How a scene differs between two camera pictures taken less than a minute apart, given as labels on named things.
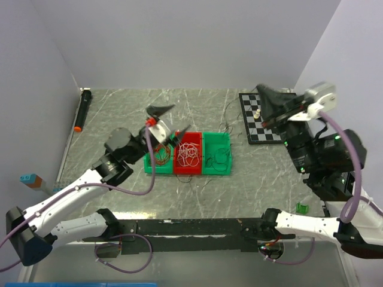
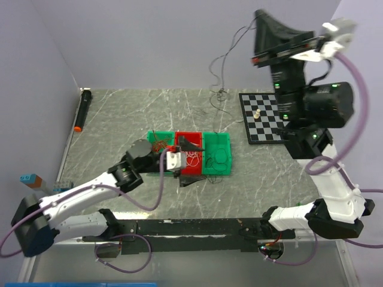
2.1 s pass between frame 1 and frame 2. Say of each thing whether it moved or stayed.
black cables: moved
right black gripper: moved
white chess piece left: stayed
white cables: stayed
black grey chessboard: stayed
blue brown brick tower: stayed
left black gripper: moved
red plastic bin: stayed
